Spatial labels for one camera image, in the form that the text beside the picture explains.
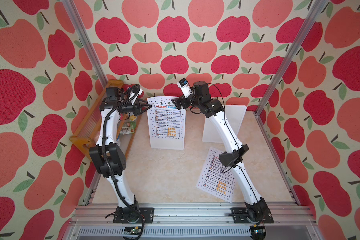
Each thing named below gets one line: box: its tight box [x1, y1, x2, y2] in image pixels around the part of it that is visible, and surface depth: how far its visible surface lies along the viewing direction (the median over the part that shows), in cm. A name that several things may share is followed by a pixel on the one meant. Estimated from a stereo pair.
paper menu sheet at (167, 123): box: [147, 96, 187, 150], surface depth 90 cm
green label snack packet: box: [120, 121, 136, 135], surface depth 109 cm
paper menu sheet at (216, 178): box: [196, 147, 237, 203], surface depth 87 cm
